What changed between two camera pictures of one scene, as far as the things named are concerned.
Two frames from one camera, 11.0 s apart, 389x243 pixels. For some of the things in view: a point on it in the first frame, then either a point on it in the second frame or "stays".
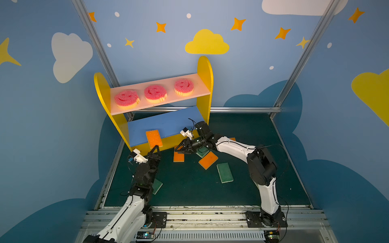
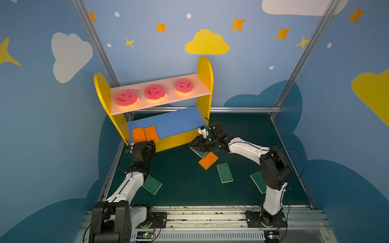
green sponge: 225,172 stays
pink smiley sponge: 126,99 stays
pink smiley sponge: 155,93 stays
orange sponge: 154,138 -> 139,134
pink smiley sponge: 183,87 stays
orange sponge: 178,157 -> 151,133
